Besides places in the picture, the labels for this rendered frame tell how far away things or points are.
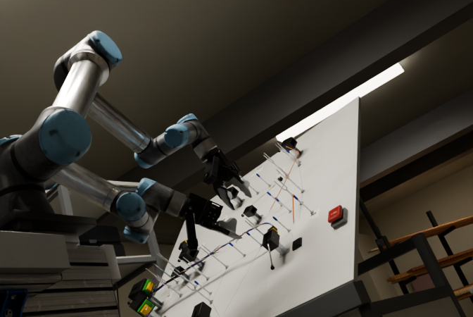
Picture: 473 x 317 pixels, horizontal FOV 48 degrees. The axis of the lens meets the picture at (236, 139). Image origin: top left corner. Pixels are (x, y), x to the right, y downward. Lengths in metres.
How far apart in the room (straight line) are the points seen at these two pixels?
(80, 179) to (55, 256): 0.54
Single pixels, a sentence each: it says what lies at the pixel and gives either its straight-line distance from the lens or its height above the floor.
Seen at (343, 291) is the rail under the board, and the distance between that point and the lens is 1.57.
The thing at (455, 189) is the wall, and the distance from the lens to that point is 9.06.
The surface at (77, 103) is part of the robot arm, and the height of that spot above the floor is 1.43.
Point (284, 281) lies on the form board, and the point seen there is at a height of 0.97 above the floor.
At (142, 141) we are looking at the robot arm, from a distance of 1.80.
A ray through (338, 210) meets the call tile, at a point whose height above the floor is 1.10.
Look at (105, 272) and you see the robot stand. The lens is 1.34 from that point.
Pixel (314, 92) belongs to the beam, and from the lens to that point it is 3.78.
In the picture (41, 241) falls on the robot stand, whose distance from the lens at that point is 1.08.
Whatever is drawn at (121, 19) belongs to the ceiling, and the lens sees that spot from 3.02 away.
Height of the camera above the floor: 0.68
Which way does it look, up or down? 25 degrees up
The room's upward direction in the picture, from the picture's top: 21 degrees counter-clockwise
